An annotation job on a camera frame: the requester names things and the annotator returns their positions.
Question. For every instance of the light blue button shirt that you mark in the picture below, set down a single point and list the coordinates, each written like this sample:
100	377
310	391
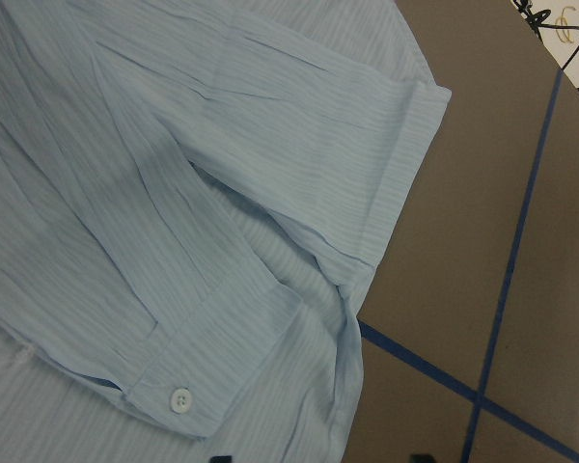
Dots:
194	199

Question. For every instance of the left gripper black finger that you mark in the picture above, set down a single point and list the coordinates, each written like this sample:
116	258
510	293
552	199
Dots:
221	459

